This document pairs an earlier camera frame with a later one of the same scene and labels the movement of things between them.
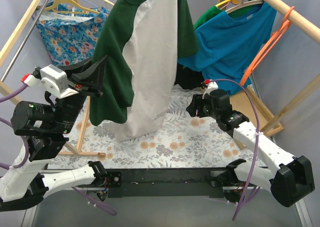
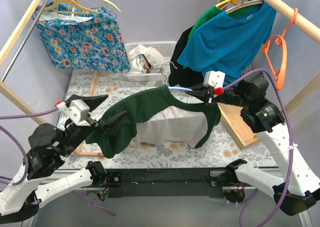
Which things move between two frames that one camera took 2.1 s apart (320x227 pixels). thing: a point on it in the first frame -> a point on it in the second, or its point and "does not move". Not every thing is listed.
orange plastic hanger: [267, 46] -> [268, 46]
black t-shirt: [188, 78] does not move
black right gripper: [194, 106] -> [208, 97]
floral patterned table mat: [183, 139] does not move
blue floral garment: [70, 33] does not move
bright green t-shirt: [239, 13] does not move
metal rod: [27, 34] does not move
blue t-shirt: [226, 46] does not move
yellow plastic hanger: [62, 0] does not move
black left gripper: [88, 87] -> [92, 122]
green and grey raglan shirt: [142, 32] -> [155, 115]
